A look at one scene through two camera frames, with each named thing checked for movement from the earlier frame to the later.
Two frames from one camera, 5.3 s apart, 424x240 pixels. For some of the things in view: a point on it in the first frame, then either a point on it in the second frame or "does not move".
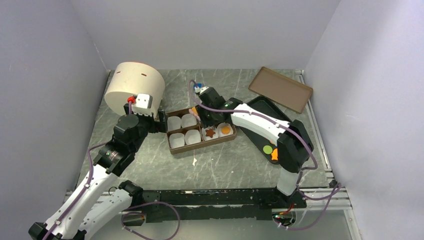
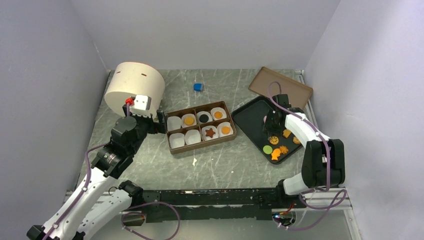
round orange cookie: (194, 110) to (189, 120)
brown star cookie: (210, 133) does not move
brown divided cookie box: (184, 132) does not move
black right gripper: (200, 109) to (269, 128)
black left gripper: (160, 125) does not move
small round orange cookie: (225, 130) does not move
